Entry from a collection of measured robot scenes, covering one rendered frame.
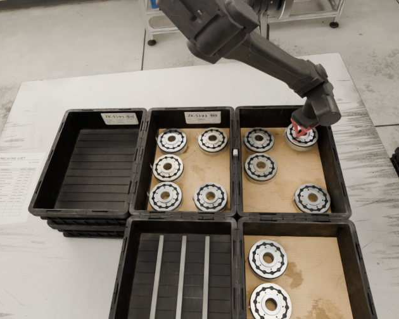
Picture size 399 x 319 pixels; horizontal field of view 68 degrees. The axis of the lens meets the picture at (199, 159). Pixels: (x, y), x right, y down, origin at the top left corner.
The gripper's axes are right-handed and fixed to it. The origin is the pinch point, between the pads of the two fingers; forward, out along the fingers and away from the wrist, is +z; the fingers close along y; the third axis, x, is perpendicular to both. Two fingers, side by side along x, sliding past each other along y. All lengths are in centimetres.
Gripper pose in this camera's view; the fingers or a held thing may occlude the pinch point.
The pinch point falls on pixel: (303, 131)
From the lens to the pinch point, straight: 103.9
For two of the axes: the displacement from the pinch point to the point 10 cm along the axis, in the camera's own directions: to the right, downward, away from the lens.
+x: -5.7, -6.8, 4.6
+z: 0.2, 5.5, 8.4
